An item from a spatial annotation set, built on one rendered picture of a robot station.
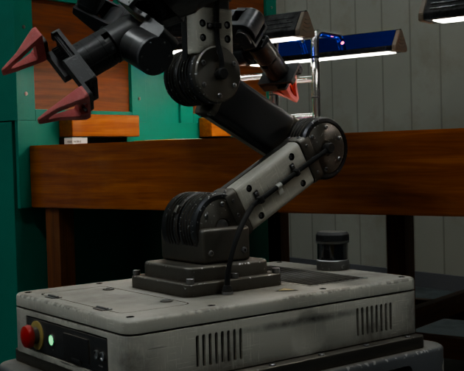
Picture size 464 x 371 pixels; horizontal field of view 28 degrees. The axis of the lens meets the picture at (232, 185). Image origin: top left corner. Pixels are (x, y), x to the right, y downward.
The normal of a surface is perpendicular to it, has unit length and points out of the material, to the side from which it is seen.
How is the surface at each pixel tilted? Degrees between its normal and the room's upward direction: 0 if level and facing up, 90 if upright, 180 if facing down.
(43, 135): 90
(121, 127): 90
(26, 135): 90
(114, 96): 90
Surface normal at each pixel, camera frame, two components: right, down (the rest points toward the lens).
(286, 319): 0.60, 0.01
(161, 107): 0.79, 0.00
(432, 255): -0.80, 0.04
